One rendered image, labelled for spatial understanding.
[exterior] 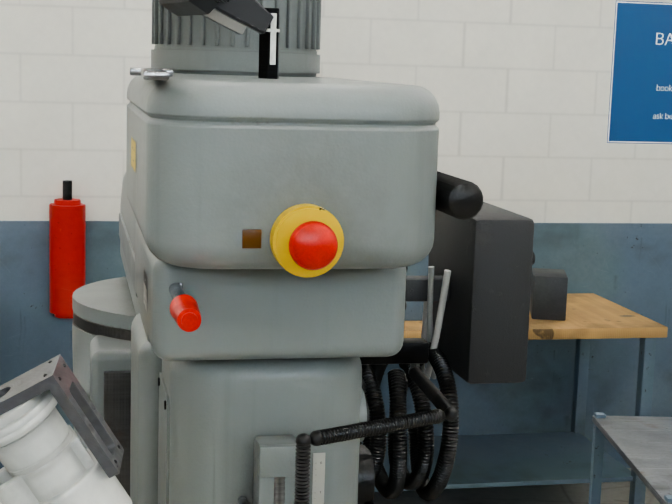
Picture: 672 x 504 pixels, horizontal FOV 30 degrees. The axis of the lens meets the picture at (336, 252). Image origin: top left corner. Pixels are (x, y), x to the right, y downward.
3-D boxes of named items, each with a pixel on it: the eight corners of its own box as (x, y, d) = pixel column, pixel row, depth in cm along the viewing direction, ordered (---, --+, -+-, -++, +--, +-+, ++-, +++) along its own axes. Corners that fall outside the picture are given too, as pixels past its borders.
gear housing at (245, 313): (409, 359, 119) (414, 256, 118) (151, 364, 114) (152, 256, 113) (337, 294, 152) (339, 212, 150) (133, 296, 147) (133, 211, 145)
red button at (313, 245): (339, 272, 102) (341, 223, 101) (290, 272, 101) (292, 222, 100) (331, 265, 105) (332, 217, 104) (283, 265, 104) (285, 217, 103)
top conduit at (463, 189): (483, 220, 112) (485, 181, 111) (438, 220, 111) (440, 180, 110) (367, 173, 155) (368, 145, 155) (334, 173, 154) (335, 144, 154)
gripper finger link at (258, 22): (258, 39, 121) (206, 4, 119) (274, 11, 122) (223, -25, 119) (264, 39, 120) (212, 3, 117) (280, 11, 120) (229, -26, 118)
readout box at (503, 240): (536, 384, 158) (545, 218, 155) (467, 385, 156) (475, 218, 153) (485, 348, 177) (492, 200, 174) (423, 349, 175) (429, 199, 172)
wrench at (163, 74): (182, 81, 96) (182, 70, 96) (130, 80, 95) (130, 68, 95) (171, 76, 120) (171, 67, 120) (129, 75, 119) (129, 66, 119)
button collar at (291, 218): (343, 277, 105) (345, 206, 104) (272, 278, 104) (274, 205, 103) (338, 273, 107) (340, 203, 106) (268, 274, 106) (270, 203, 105)
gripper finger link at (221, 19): (255, 12, 126) (205, -23, 123) (239, 40, 126) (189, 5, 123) (249, 13, 128) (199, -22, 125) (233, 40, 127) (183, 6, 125)
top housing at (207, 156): (451, 272, 109) (460, 87, 107) (147, 274, 103) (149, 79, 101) (339, 208, 154) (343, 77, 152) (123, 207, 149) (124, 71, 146)
